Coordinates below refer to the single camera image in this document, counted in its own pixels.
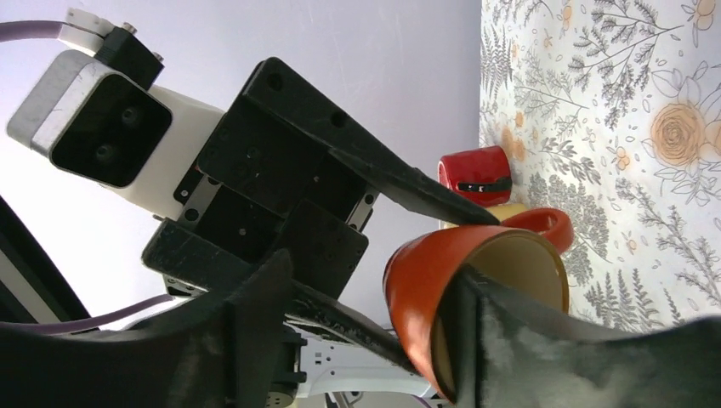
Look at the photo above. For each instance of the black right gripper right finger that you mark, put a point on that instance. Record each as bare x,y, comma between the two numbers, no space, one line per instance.
534,356

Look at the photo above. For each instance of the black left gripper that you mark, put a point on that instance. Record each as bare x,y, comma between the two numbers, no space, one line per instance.
247,181

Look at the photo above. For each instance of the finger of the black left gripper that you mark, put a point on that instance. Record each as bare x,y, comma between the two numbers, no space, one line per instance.
325,316

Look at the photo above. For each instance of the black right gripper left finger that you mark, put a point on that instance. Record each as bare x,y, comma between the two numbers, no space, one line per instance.
217,350

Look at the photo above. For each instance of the red mug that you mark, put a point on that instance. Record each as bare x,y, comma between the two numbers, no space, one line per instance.
481,175

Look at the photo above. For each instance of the small orange mug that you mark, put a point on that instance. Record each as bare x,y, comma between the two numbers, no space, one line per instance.
434,315

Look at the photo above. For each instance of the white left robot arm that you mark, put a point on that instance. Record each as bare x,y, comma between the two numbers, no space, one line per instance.
308,364

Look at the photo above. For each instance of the floral tablecloth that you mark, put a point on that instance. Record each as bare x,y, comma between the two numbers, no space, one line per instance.
610,111

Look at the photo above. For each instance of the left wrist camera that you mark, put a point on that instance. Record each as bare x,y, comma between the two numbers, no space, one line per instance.
97,113

